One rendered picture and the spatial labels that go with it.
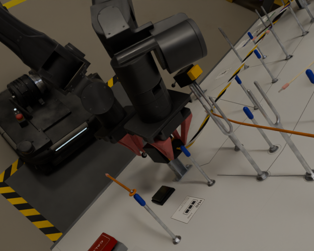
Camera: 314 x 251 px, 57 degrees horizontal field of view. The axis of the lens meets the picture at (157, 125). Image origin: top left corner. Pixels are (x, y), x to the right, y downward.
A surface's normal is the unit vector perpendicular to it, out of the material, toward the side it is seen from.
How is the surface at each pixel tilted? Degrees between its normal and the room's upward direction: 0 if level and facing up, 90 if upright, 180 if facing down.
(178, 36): 25
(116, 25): 17
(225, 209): 50
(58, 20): 0
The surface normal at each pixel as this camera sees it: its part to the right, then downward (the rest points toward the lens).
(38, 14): 0.00, -0.58
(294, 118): -0.62, -0.74
